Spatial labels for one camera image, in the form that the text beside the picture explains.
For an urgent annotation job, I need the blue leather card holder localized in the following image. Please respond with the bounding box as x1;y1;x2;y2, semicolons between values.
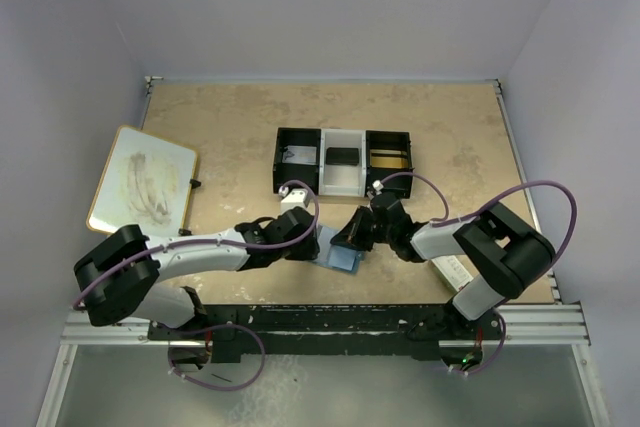
311;225;364;275

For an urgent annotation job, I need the white card box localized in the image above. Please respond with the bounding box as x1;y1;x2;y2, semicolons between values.
431;256;473;292

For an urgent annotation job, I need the black and white sorting tray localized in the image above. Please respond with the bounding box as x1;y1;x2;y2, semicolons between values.
272;127;413;198

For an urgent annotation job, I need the yellow framed whiteboard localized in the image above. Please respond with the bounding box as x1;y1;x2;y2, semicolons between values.
86;125;198;237

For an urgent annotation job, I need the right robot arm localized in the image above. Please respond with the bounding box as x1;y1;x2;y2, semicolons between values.
330;193;556;322

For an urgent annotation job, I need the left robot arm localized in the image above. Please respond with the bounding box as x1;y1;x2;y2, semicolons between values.
74;207;319;328

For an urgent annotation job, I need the gold card in tray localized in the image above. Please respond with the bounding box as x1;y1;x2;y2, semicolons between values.
370;150;408;170

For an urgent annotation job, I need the black card in tray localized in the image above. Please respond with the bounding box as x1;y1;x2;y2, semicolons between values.
325;147;361;166

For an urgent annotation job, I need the white card in tray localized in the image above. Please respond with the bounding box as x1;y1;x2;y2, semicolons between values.
282;145;317;165

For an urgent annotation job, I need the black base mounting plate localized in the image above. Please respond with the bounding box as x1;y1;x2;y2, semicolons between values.
149;304;505;364

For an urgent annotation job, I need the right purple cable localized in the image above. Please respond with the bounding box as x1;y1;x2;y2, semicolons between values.
370;171;579;377

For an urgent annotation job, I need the purple cable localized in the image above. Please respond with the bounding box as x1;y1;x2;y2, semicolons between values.
73;180;321;390
370;171;579;377

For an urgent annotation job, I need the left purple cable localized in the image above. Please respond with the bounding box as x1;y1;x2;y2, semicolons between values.
73;180;321;390

